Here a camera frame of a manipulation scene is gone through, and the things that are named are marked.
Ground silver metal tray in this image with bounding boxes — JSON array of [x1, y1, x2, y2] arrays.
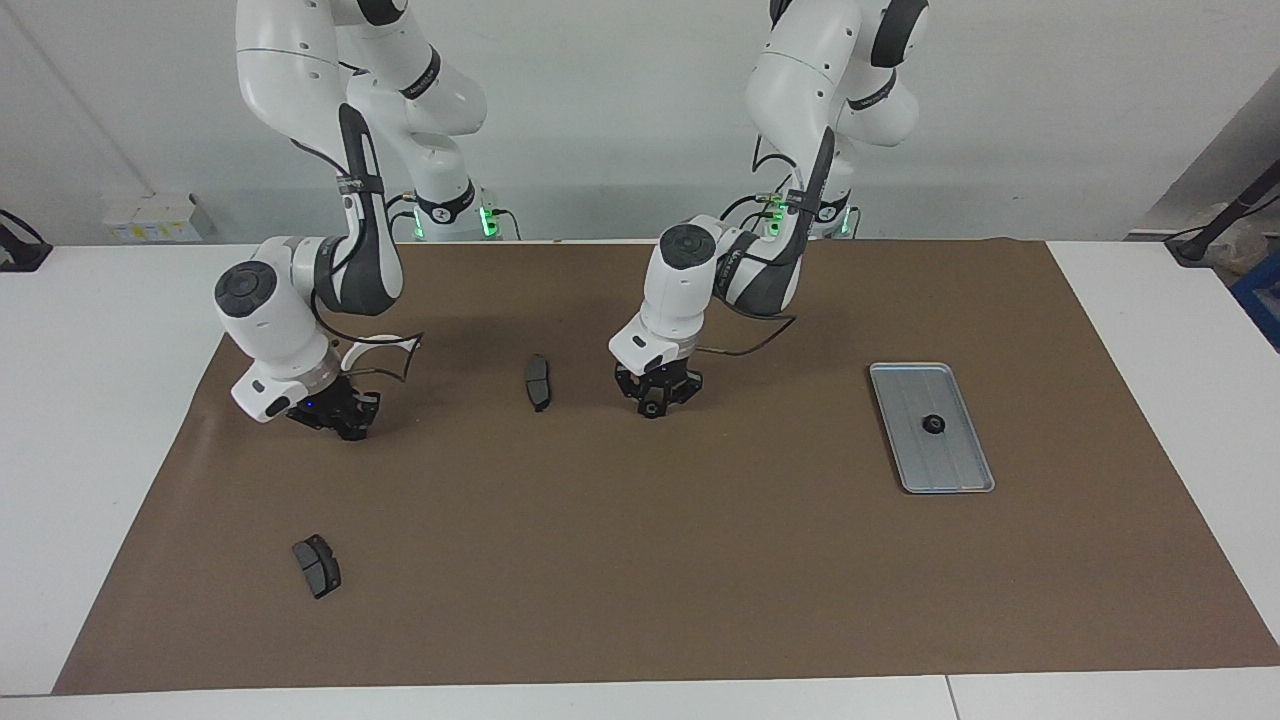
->
[[868, 362, 996, 495]]

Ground white curved plastic clip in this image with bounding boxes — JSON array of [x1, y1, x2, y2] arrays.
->
[[340, 335, 421, 376]]

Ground short grey brake pad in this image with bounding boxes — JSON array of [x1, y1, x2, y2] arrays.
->
[[292, 534, 342, 600]]

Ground brown table mat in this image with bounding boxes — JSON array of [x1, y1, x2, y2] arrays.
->
[[52, 238, 1280, 696]]

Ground white cardboard box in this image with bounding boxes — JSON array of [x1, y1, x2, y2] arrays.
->
[[103, 193, 216, 244]]

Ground black angled stand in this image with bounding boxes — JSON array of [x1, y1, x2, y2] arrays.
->
[[1165, 160, 1280, 266]]

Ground blue crate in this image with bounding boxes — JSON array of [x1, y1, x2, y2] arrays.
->
[[1230, 255, 1280, 351]]

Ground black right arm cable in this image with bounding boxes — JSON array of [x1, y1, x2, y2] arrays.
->
[[318, 315, 426, 386]]

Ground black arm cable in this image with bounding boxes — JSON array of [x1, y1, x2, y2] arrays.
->
[[318, 315, 426, 386], [695, 315, 798, 358]]

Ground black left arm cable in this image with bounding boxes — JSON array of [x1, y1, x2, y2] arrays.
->
[[695, 315, 798, 358]]

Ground black clamp mount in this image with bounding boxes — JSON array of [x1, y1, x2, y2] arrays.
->
[[0, 208, 53, 273]]

